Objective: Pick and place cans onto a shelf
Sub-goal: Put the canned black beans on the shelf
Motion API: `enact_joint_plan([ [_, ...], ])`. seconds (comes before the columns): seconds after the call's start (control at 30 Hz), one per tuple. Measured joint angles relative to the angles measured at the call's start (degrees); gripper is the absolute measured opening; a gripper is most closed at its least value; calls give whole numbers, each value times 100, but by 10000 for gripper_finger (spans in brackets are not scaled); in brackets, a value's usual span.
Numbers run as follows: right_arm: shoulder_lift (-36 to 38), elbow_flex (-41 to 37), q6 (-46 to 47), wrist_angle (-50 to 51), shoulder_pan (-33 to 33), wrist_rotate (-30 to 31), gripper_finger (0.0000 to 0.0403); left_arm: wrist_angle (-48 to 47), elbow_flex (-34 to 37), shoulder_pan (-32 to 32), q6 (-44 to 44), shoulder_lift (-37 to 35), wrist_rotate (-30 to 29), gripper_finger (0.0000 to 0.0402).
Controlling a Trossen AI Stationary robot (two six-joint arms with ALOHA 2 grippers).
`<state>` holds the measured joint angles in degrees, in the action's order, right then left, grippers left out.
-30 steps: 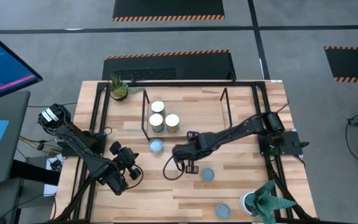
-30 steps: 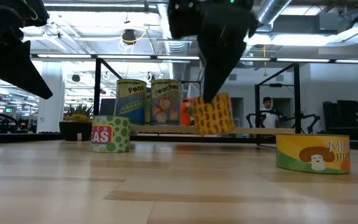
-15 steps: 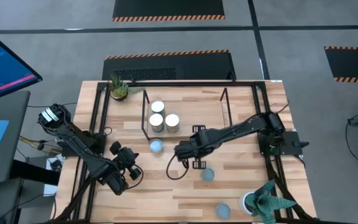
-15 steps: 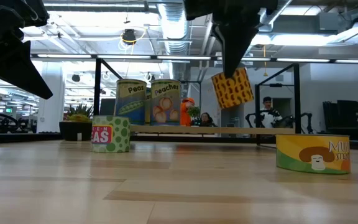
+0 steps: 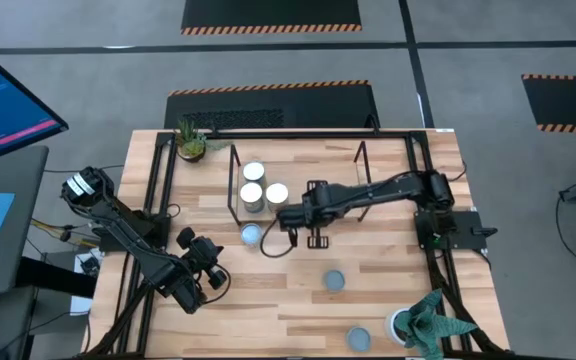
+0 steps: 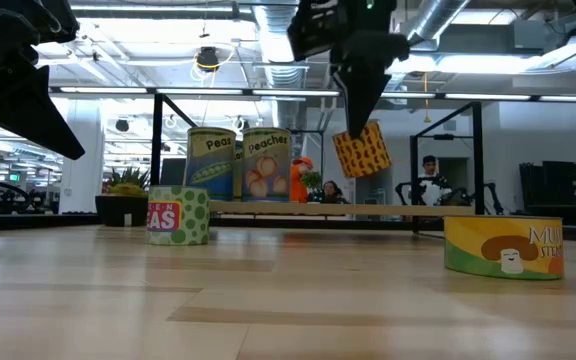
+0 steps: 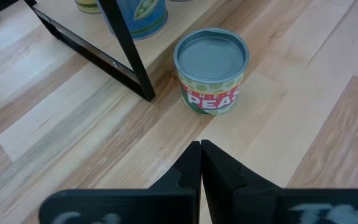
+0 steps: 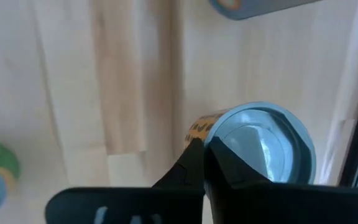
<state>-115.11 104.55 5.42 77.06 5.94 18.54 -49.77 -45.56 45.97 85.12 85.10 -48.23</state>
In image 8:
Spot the wooden shelf black metal frame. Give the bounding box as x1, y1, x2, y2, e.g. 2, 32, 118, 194
0, 0, 358, 224

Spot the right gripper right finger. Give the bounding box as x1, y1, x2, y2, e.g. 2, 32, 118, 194
203, 136, 358, 224

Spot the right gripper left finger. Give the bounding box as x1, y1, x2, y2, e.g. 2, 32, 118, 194
44, 138, 206, 224

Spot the orange patterned label can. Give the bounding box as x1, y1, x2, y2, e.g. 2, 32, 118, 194
183, 101, 318, 187

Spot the tall Peaches label can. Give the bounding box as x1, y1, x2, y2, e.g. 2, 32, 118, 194
208, 0, 323, 21

